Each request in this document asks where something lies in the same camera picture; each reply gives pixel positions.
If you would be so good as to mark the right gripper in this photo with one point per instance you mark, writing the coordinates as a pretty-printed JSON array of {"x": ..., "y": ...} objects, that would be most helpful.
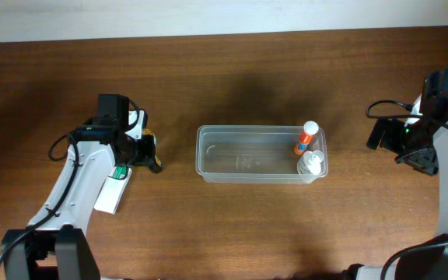
[{"x": 382, "y": 134}]

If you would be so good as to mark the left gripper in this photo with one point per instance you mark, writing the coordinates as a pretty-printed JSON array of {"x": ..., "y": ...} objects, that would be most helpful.
[{"x": 148, "y": 152}]

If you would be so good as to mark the gold lid small jar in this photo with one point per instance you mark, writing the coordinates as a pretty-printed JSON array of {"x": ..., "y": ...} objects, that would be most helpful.
[{"x": 148, "y": 133}]

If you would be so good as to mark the black bottle white cap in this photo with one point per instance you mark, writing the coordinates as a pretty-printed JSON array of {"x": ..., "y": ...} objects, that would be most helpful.
[{"x": 155, "y": 165}]

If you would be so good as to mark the white green carton box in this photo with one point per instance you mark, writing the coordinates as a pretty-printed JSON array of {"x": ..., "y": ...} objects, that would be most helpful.
[{"x": 113, "y": 189}]

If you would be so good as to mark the orange tube white cap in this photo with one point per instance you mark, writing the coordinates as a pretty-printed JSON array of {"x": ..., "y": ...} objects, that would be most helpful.
[{"x": 310, "y": 128}]

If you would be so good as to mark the white pump bottle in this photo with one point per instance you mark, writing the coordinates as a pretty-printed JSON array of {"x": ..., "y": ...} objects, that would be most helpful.
[{"x": 310, "y": 163}]

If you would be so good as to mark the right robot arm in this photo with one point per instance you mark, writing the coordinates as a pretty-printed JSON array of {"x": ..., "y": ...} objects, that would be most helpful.
[{"x": 428, "y": 260}]

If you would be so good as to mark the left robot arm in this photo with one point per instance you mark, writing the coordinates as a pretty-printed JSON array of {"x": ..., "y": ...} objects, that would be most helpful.
[{"x": 101, "y": 152}]

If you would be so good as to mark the clear plastic container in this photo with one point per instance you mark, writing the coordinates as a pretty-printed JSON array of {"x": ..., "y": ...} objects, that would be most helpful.
[{"x": 255, "y": 154}]

